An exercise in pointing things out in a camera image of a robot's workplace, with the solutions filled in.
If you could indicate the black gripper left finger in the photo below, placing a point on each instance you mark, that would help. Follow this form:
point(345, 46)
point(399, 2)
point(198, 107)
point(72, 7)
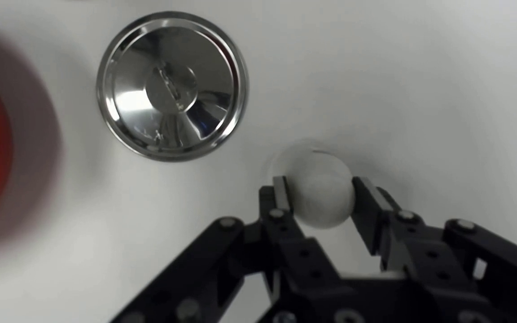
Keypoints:
point(211, 274)

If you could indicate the white salt shaker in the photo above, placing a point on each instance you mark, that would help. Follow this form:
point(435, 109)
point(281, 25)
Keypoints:
point(318, 185)

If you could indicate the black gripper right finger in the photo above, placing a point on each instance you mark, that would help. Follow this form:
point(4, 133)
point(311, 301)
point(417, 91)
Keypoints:
point(449, 269)

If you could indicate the stainless steel pot lid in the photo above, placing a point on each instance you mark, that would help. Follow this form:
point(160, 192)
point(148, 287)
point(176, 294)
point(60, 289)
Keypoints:
point(171, 86)

